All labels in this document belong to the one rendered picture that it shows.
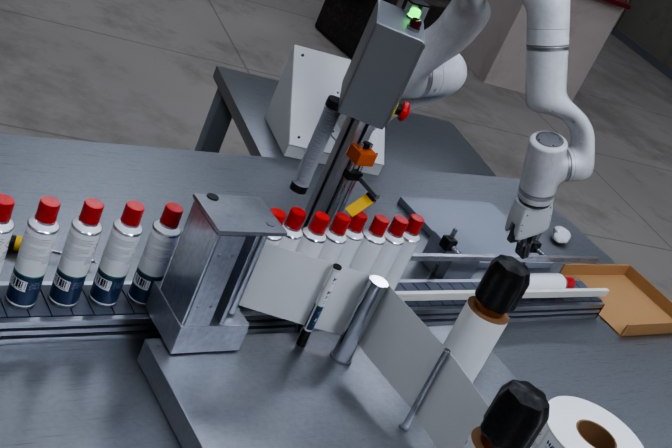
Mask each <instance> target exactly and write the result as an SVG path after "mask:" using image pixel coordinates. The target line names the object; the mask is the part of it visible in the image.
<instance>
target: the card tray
mask: <svg viewBox="0 0 672 448"><path fill-rule="evenodd" d="M559 273H561V274H563V275H564V276H565V277H572V278H573V279H579V280H580V281H582V282H583V283H584V284H585V285H586V286H587V287H588V288H607V289H608V290H609V292H608V294H607V295H606V296H603V297H599V298H600V299H601V300H602V302H603V303H604V304H605V305H604V307H603V308H602V310H601V311H600V313H599V316H600V317H601V318H602V319H603V320H604V321H605V322H606V323H607V324H608V325H609V326H610V327H611V328H612V329H613V330H614V331H615V332H616V333H617V334H618V335H619V336H620V337H625V336H641V335H657V334H672V302H671V301H670V300H669V299H668V298H667V297H666V296H665V295H664V294H662V293H661V292H660V291H659V290H658V289H657V288H656V287H655V286H654V285H652V284H651V283H650V282H649V281H648V280H647V279H646V278H645V277H643V276H642V275H641V274H640V273H639V272H638V271H637V270H636V269H635V268H633V267H632V266H631V265H628V264H564V265H563V267H562V268H561V270H560V272H559Z"/></svg>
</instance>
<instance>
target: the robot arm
mask: <svg viewBox="0 0 672 448"><path fill-rule="evenodd" d="M522 1H523V4H524V7H525V9H526V12H527V36H526V80H525V99H526V104H527V106H528V108H529V109H531V110H533V111H536V112H540V113H544V114H549V115H553V116H556V117H558V118H560V119H562V120H563V121H564V122H565V123H566V124H567V126H568V128H569V130H570V135H571V145H570V147H568V142H567V140H566V139H565V138H564V137H563V136H562V135H560V134H558V133H556V132H552V131H546V130H543V131H537V132H535V133H533V134H532V135H531V136H530V138H529V143H528V147H527V152H526V156H525V160H524V165H523V169H522V174H521V178H520V182H519V187H518V191H517V194H518V197H517V198H515V200H514V202H513V204H512V207H511V209H510V212H509V215H508V218H507V221H506V225H505V230H506V231H510V233H509V235H508V237H507V240H508V241H509V242H510V243H515V242H517V244H516V248H515V253H516V254H517V255H518V256H519V257H520V258H521V259H525V258H528V257H529V253H530V249H531V244H533V243H534V242H535V239H536V237H537V236H538V235H539V234H540V233H542V232H545V231H546V230H547V229H548V227H549V225H550V222H551V217H552V211H553V202H554V199H555V195H556V191H557V187H558V185H559V184H560V183H562V182H566V181H580V180H585V179H588V178H589V177H590V176H591V175H592V173H593V169H594V161H595V136H594V131H593V127H592V125H591V123H590V121H589V119H588V118H587V116H586V115H585V114H584V113H583V112H582V111H581V110H580V109H579V108H578V107H577V106H576V105H575V104H574V103H573V102H572V101H571V100H570V98H569V97H568V95H567V72H568V54H569V32H570V9H571V2H570V0H522ZM490 13H491V11H490V6H489V2H488V0H451V2H450V3H449V5H448V6H447V7H446V9H445V10H444V12H443V13H442V14H441V16H440V17H439V18H438V19H437V20H436V21H435V22H434V23H433V24H432V25H431V26H429V27H428V28H427V29H425V30H424V34H425V49H424V50H423V52H422V54H421V56H420V58H419V60H418V62H417V65H416V67H415V69H414V71H413V73H412V75H411V77H410V80H409V82H408V84H407V86H406V88H405V90H404V92H403V95H402V97H401V99H400V101H399V104H403V102H408V103H409V104H410V107H411V108H410V110H411V109H414V108H417V107H421V106H424V105H427V104H430V103H433V102H436V101H439V100H441V99H444V98H446V97H448V96H450V95H452V94H454V93H455V92H456V91H458V90H459V89H460V88H461V87H462V85H463V84H464V82H465V80H466V77H467V66H466V63H465V60H464V59H463V57H462V56H461V55H460V54H459V53H460V52H462V51H463V50H464V49H465V48H466V47H467V46H469V45H470V44H471V43H472V42H473V40H474V39H475V38H476V37H477V36H478V35H479V33H480V32H481V31H482V29H483V28H484V27H485V25H486V24H487V22H488V20H489V18H490Z"/></svg>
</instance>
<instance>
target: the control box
mask: <svg viewBox="0 0 672 448"><path fill-rule="evenodd" d="M406 15H407V13H406V12H405V11H404V9H402V8H400V7H397V6H395V5H393V4H390V3H388V2H385V1H383V0H377V2H376V5H375V7H374V9H373V12H372V14H371V16H370V19H369V21H368V23H367V25H366V28H365V30H364V32H363V35H362V37H361V39H360V42H359V44H358V46H357V49H356V51H355V53H354V55H353V58H352V60H351V62H350V65H349V67H348V69H347V72H346V74H345V76H344V79H343V81H342V86H341V92H340V99H339V105H338V112H339V113H341V114H343V115H346V116H348V117H351V118H353V119H356V120H358V121H361V122H363V123H366V124H368V125H371V126H373V127H376V128H378V129H383V128H384V127H385V128H387V127H388V125H389V124H390V121H391V119H392V117H393V116H394V113H395V111H396V109H397V106H398V104H399V101H400V99H401V97H402V95H403V92H404V90H405V88H406V86H407V84H408V82H409V80H410V77H411V75H412V73H413V71H414V69H415V67H416V65H417V62H418V60H419V58H420V56H421V54H422V52H423V50H424V49H425V34H424V21H422V19H421V17H419V19H420V20H421V21H422V24H421V27H420V31H419V33H417V32H414V31H411V30H409V29H408V28H407V27H406V26H407V24H408V23H409V22H410V19H408V18H407V17H406Z"/></svg>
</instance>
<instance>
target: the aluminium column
mask: <svg viewBox="0 0 672 448"><path fill-rule="evenodd" d="M396 6H397V7H400V8H402V9H404V11H405V12H406V13H407V14H408V13H409V11H410V9H411V8H413V7H416V8H418V9H420V10H421V15H420V17H421V19H422V21H424V19H425V17H426V15H427V12H428V10H429V8H430V6H429V5H428V4H427V3H425V2H424V1H423V0H398V2H397V4H396ZM374 128H375V127H373V126H371V125H368V124H366V123H363V122H361V121H358V120H356V119H353V118H351V117H348V116H347V117H346V119H345V121H344V123H343V126H342V128H341V130H340V132H339V135H338V137H337V139H336V141H335V144H334V146H333V148H332V151H331V153H330V155H329V157H328V160H327V162H326V164H325V166H324V169H323V171H322V173H321V175H320V178H319V180H318V182H317V184H316V187H315V189H314V191H313V193H312V196H311V198H310V200H309V202H308V205H307V207H306V209H305V212H306V214H307V215H306V218H305V220H304V222H303V225H302V227H301V230H302V229H303V228H304V227H307V226H309V224H310V222H311V220H312V218H313V216H314V214H315V212H317V211H321V212H324V213H326V214H327V215H328V212H329V210H330V208H331V206H332V204H333V201H334V199H335V197H336V195H337V193H338V190H339V188H340V186H341V184H342V182H343V180H344V176H343V172H344V170H345V168H349V166H350V164H351V162H352V161H351V160H350V159H349V157H348V156H347V155H346V154H347V151H348V149H349V147H350V145H351V143H357V144H360V142H363V141H369V139H370V136H371V134H372V132H373V130H374ZM349 182H350V180H348V182H347V185H346V187H345V189H344V191H343V193H342V196H341V198H340V200H339V202H338V204H337V206H336V209H335V211H334V213H333V215H332V217H331V220H330V222H329V224H328V226H327V227H329V226H330V223H331V221H332V219H333V217H334V215H335V213H336V210H337V208H338V206H339V204H340V202H341V200H342V197H343V195H344V193H345V191H346V189H347V186H348V184H349Z"/></svg>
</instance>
